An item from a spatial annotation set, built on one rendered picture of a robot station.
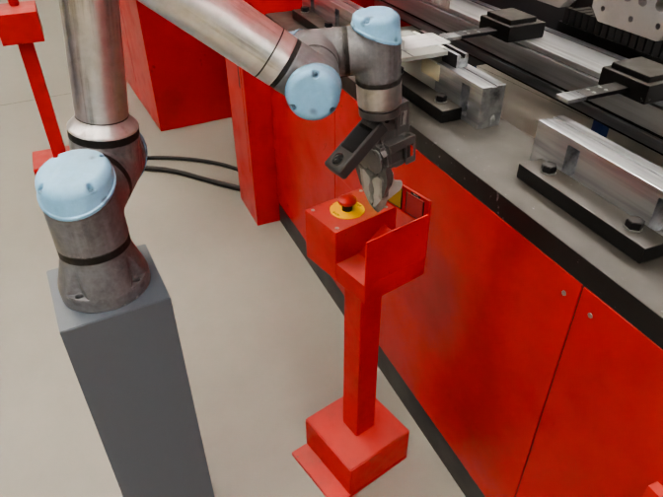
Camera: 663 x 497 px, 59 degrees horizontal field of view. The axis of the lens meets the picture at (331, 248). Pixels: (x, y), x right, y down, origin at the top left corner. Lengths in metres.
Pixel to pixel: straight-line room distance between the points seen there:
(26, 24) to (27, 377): 1.45
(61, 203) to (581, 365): 0.87
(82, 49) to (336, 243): 0.56
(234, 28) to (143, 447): 0.83
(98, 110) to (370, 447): 1.05
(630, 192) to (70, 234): 0.89
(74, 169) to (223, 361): 1.14
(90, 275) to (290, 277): 1.35
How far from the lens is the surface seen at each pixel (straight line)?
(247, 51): 0.82
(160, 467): 1.35
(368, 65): 0.96
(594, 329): 1.04
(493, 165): 1.22
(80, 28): 1.00
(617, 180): 1.09
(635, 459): 1.09
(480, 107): 1.34
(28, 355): 2.22
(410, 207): 1.19
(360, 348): 1.38
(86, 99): 1.04
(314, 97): 0.81
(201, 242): 2.52
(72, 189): 0.95
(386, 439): 1.63
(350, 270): 1.17
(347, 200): 1.19
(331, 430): 1.64
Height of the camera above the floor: 1.44
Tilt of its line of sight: 36 degrees down
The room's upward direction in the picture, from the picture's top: straight up
